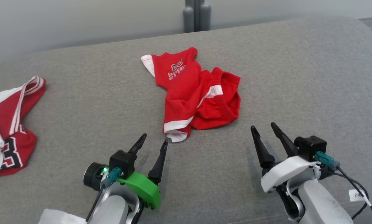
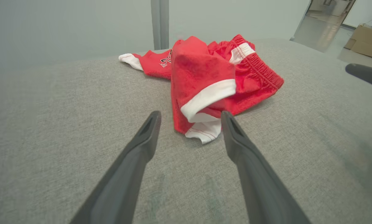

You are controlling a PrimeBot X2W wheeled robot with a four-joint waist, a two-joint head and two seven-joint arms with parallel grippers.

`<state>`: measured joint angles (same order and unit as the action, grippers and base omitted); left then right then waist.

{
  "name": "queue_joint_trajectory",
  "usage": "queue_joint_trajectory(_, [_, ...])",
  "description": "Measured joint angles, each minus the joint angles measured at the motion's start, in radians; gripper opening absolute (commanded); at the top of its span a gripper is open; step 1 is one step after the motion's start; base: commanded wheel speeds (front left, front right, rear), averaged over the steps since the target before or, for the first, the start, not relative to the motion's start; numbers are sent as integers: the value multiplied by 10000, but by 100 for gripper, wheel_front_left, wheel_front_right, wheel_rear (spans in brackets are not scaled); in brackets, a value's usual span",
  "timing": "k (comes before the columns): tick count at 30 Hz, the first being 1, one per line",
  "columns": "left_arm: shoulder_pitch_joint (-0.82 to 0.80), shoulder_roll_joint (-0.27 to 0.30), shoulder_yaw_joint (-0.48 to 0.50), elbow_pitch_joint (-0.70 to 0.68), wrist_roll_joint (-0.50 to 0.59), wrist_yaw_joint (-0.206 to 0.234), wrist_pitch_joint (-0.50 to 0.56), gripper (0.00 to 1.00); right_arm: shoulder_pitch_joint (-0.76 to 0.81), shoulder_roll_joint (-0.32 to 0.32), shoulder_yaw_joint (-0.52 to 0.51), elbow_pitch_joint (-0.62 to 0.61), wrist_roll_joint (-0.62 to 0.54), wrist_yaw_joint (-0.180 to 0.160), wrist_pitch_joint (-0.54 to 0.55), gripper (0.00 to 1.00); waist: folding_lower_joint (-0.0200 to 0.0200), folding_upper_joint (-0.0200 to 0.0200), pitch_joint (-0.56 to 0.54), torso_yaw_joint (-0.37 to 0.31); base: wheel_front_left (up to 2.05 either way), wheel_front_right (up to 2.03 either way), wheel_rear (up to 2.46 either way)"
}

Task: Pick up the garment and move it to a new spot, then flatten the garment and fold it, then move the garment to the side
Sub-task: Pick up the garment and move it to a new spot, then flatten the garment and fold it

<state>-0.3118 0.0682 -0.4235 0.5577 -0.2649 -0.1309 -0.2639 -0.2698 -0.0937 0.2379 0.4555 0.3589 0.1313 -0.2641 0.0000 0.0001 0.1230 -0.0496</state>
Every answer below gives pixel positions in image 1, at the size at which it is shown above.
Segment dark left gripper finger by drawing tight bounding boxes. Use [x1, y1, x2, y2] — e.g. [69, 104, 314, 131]
[148, 139, 168, 184]
[128, 134, 147, 155]

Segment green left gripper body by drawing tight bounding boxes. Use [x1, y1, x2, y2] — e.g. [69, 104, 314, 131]
[117, 172, 161, 210]

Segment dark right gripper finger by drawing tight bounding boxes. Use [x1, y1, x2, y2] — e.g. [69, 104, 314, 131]
[271, 122, 299, 157]
[251, 125, 276, 170]

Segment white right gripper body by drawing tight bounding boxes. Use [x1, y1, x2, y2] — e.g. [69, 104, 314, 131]
[261, 156, 322, 193]

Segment red shorts with white trim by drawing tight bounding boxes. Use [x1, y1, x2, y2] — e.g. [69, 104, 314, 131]
[141, 47, 241, 143]

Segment red white numbered jersey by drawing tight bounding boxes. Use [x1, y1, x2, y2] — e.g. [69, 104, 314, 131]
[0, 76, 46, 193]

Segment grey fabric sofa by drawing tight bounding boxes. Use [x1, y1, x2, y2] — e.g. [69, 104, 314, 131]
[0, 16, 372, 224]

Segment black left cable teal plug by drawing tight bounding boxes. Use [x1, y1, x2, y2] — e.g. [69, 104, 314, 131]
[86, 167, 123, 222]

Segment white cable label tag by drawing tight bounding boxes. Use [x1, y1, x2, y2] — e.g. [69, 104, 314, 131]
[349, 189, 368, 202]

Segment grey partition post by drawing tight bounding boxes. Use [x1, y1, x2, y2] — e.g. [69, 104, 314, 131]
[183, 0, 212, 33]

